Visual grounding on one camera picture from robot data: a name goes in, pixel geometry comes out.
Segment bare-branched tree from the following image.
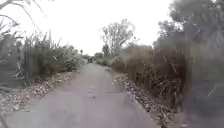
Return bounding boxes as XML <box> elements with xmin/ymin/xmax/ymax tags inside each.
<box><xmin>99</xmin><ymin>18</ymin><xmax>138</xmax><ymax>58</ymax></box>

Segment grey asphalt path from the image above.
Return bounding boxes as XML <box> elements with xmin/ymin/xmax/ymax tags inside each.
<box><xmin>4</xmin><ymin>62</ymin><xmax>161</xmax><ymax>128</ymax></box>

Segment leaf-strewn verge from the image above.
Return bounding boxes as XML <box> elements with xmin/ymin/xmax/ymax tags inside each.
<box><xmin>0</xmin><ymin>69</ymin><xmax>80</xmax><ymax>118</ymax></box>
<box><xmin>104</xmin><ymin>66</ymin><xmax>188</xmax><ymax>128</ymax></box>

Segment row of brown bushes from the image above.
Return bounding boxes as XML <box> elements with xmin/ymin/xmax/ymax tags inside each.
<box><xmin>96</xmin><ymin>31</ymin><xmax>224</xmax><ymax>128</ymax></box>

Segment row of flax bushes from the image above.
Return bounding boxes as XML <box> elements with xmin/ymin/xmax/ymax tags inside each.
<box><xmin>0</xmin><ymin>0</ymin><xmax>88</xmax><ymax>89</ymax></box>

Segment dark leafy trees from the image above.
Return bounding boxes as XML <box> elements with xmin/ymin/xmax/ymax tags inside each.
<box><xmin>156</xmin><ymin>0</ymin><xmax>224</xmax><ymax>51</ymax></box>

